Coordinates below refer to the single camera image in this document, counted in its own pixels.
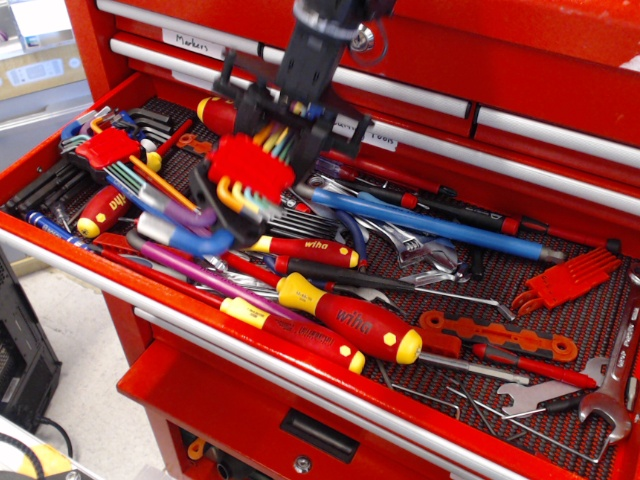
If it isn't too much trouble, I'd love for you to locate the black computer case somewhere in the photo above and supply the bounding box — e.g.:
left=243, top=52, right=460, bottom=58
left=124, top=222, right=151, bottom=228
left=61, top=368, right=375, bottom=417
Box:
left=1, top=256, right=62, bottom=432

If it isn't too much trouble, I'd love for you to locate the slim red screwdriver front edge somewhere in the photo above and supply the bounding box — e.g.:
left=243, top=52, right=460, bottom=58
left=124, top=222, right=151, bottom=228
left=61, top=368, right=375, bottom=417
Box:
left=220, top=298, right=366, bottom=374

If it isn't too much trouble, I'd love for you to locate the flat thin steel spanner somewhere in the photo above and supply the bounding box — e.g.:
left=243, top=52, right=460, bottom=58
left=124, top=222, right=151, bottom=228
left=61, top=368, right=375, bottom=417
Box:
left=497, top=357, right=608, bottom=415

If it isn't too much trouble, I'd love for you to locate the loose thin hex key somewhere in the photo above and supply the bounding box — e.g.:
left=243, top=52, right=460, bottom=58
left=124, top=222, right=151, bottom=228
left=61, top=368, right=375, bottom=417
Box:
left=444, top=384, right=612, bottom=464

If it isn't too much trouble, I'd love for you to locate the orange black key holder back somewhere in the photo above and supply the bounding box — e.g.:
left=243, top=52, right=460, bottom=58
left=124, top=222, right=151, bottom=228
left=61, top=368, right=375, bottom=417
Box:
left=176, top=133, right=213, bottom=155

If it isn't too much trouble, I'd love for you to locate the small red screwdriver right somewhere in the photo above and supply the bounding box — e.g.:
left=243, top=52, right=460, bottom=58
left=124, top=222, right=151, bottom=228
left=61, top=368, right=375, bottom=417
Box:
left=471, top=344, right=598, bottom=389

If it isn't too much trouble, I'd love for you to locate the rainbow allen key set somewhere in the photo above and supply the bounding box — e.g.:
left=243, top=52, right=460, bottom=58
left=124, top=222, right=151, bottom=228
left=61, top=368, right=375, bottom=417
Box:
left=61, top=110, right=210, bottom=226
left=135, top=99, right=321, bottom=259

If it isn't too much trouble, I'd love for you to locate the red tool chest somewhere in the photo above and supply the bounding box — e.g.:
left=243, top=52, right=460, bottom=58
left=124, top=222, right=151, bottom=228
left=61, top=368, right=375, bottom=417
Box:
left=1, top=1, right=639, bottom=479

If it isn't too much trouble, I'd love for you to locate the large red wiha screwdriver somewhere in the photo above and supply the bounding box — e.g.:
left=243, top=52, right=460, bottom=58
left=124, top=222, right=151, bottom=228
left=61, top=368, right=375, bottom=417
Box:
left=196, top=96, right=457, bottom=198
left=276, top=272, right=530, bottom=386

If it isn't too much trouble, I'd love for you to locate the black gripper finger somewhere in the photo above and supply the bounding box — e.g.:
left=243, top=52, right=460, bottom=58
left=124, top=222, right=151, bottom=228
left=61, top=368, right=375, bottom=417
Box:
left=289, top=120, right=330, bottom=183
left=234, top=94, right=273, bottom=136

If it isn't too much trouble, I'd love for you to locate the silver cabinet lock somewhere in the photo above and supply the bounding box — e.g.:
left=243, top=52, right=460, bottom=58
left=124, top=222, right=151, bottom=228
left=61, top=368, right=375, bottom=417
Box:
left=349, top=24, right=375, bottom=53

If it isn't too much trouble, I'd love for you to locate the red key holder right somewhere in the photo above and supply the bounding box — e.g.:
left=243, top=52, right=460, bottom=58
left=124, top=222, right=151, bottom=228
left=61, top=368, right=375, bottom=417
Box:
left=511, top=248, right=622, bottom=316

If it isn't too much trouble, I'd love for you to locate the small red Wiha screwdriver left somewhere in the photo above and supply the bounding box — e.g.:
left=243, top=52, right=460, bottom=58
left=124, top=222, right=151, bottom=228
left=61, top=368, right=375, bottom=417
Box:
left=77, top=185, right=132, bottom=239

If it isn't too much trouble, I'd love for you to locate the purple long hex key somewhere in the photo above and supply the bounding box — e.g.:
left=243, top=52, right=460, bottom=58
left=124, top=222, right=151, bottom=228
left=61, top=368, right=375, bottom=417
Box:
left=126, top=230, right=313, bottom=324

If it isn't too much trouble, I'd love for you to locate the white cutting tools label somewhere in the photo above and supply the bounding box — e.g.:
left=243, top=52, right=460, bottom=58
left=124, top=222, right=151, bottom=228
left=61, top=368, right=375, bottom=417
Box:
left=333, top=116, right=399, bottom=152

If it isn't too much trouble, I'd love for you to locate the long blue hex key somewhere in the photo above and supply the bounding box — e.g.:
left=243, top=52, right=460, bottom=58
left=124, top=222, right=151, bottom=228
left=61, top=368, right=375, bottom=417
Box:
left=294, top=184, right=566, bottom=264

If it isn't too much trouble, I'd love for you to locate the large red Wiha screwdriver front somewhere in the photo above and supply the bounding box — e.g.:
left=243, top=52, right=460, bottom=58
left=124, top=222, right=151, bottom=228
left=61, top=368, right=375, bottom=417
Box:
left=276, top=272, right=530, bottom=386

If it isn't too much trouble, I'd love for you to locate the large chrome open-end wrench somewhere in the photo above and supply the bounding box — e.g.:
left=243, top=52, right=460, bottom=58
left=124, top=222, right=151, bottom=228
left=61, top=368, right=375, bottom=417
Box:
left=578, top=263, right=639, bottom=445

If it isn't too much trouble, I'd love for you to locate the chrome adjustable wrench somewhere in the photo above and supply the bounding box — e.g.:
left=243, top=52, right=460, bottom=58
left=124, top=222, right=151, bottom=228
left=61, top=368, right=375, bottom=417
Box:
left=355, top=216, right=471, bottom=287

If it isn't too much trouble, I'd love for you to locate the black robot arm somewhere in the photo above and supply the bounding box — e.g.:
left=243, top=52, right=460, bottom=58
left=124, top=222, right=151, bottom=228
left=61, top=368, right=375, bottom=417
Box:
left=213, top=1, right=395, bottom=182

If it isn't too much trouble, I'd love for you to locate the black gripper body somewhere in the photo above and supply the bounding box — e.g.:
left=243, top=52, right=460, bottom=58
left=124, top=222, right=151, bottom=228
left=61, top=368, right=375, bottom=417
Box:
left=213, top=19, right=372, bottom=158

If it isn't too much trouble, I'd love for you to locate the black Allen key set left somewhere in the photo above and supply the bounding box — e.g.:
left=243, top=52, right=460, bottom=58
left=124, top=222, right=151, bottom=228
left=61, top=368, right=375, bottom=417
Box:
left=1, top=160, right=87, bottom=215

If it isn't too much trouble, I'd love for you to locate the white Markers label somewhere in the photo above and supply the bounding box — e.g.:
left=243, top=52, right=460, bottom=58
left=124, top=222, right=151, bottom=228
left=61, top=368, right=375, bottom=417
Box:
left=161, top=29, right=225, bottom=60

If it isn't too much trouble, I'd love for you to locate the blue pen screwdriver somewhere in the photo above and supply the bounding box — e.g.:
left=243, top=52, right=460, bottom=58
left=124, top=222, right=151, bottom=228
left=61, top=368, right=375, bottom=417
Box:
left=26, top=211, right=91, bottom=251

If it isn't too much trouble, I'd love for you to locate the black red precision screwdriver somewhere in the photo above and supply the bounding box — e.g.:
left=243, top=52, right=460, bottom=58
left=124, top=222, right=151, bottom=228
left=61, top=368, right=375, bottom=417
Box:
left=338, top=180, right=622, bottom=254

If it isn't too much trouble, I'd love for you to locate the large red Wiha screwdriver back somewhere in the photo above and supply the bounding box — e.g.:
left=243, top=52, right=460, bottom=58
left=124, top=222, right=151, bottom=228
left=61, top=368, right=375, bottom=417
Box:
left=196, top=96, right=457, bottom=198

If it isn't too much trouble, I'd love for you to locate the black Torx key set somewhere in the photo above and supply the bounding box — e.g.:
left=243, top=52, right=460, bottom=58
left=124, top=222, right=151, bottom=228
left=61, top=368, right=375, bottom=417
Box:
left=267, top=206, right=345, bottom=243

